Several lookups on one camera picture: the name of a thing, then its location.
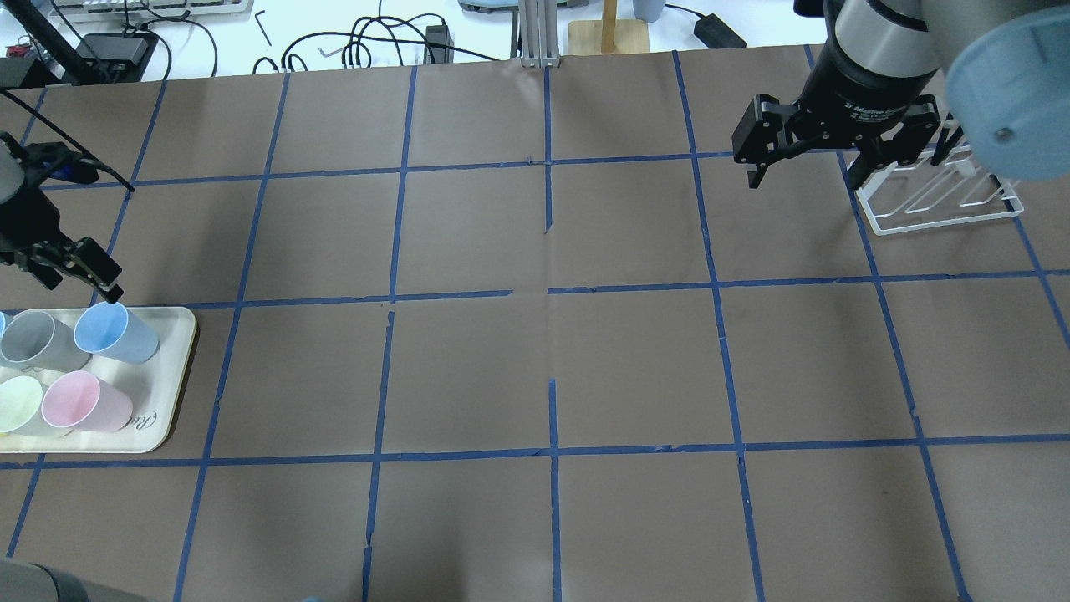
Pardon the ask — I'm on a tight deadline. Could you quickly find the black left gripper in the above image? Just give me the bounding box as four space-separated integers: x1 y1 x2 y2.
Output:
1 138 124 304

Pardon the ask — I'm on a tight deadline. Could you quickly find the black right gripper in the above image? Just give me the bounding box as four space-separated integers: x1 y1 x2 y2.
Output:
732 42 941 191

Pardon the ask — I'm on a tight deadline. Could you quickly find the light blue plastic cup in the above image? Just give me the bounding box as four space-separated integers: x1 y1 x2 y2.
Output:
74 302 161 365

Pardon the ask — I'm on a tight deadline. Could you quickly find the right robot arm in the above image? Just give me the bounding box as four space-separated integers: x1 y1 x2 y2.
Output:
732 1 1069 190

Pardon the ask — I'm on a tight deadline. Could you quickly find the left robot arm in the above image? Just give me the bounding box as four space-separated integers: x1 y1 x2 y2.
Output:
1 132 134 304

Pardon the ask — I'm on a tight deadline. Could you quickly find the grey plastic cup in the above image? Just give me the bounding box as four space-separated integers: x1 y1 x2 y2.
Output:
1 309 92 372

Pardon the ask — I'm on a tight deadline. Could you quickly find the pink plastic cup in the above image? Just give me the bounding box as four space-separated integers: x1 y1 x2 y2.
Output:
41 370 134 433

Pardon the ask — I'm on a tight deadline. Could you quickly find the pale green plastic cup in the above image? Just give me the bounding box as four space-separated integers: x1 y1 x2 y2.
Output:
1 375 73 438

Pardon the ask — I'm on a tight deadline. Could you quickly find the blue cup on desk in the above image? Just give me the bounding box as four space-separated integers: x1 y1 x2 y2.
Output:
632 0 666 24

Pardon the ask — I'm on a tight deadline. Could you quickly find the wooden cup tree stand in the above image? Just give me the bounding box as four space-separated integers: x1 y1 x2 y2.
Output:
565 1 649 56

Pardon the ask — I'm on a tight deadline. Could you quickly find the cream white serving tray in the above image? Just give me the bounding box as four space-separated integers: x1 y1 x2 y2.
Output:
1 306 198 457

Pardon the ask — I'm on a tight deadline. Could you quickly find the black power adapter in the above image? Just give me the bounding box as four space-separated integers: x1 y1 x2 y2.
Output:
693 14 748 49

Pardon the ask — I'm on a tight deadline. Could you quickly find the white wire cup rack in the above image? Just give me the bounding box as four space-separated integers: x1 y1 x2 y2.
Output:
856 117 1024 236

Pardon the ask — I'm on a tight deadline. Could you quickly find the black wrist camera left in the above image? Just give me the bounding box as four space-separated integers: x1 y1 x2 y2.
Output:
22 142 100 186

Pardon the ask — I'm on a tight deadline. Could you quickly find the aluminium frame post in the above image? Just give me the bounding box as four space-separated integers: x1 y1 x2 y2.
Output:
517 1 559 70

